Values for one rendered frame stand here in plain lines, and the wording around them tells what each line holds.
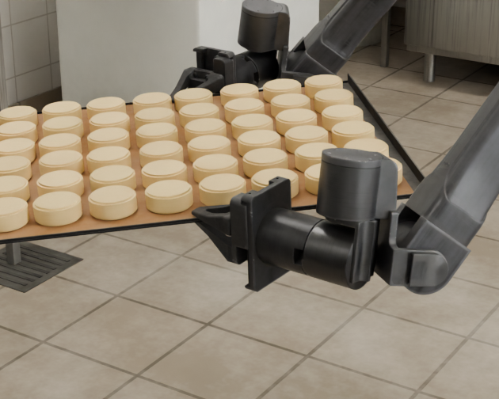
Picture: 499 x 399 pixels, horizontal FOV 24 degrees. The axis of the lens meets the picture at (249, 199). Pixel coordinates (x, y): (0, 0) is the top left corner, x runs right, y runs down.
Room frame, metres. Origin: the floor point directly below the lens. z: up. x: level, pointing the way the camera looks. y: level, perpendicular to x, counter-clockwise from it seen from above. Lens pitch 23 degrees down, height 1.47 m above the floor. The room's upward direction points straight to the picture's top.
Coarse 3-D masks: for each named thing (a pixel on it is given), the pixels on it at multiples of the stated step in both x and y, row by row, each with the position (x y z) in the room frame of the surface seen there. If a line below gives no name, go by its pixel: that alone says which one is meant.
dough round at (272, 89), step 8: (272, 80) 1.47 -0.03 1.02; (280, 80) 1.47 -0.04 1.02; (288, 80) 1.47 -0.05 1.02; (264, 88) 1.45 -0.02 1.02; (272, 88) 1.44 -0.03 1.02; (280, 88) 1.43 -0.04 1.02; (288, 88) 1.43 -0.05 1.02; (296, 88) 1.44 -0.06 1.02; (264, 96) 1.45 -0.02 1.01; (272, 96) 1.43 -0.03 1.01
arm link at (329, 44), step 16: (352, 0) 1.57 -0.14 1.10; (368, 0) 1.57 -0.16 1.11; (384, 0) 1.57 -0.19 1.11; (336, 16) 1.58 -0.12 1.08; (352, 16) 1.57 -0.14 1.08; (368, 16) 1.57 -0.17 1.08; (320, 32) 1.58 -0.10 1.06; (336, 32) 1.57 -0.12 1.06; (352, 32) 1.57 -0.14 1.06; (304, 48) 1.62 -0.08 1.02; (320, 48) 1.57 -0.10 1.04; (336, 48) 1.57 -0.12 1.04; (352, 48) 1.58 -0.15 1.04; (288, 64) 1.60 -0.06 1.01; (304, 64) 1.57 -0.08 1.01; (320, 64) 1.57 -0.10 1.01; (336, 64) 1.57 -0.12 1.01
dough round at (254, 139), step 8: (240, 136) 1.26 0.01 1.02; (248, 136) 1.26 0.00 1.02; (256, 136) 1.26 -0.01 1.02; (264, 136) 1.26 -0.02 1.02; (272, 136) 1.26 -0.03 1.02; (240, 144) 1.25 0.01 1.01; (248, 144) 1.24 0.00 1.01; (256, 144) 1.24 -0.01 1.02; (264, 144) 1.24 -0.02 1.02; (272, 144) 1.24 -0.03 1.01; (280, 144) 1.26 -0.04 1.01; (240, 152) 1.25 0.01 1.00
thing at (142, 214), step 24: (216, 96) 1.48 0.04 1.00; (192, 168) 1.22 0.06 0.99; (240, 168) 1.21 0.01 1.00; (288, 168) 1.21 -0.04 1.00; (144, 192) 1.16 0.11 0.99; (192, 192) 1.15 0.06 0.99; (408, 192) 1.12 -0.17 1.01; (144, 216) 1.10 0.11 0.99; (168, 216) 1.09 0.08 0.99; (192, 216) 1.09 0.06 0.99
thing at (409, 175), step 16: (352, 80) 1.48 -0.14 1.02; (368, 112) 1.38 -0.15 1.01; (384, 128) 1.30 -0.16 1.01; (400, 144) 1.23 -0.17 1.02; (400, 160) 1.21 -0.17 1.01; (416, 176) 1.16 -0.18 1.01; (304, 208) 1.09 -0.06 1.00; (144, 224) 1.07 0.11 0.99; (160, 224) 1.07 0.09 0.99; (176, 224) 1.08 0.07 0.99; (0, 240) 1.05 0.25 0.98; (16, 240) 1.05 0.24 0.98; (32, 240) 1.06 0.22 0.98
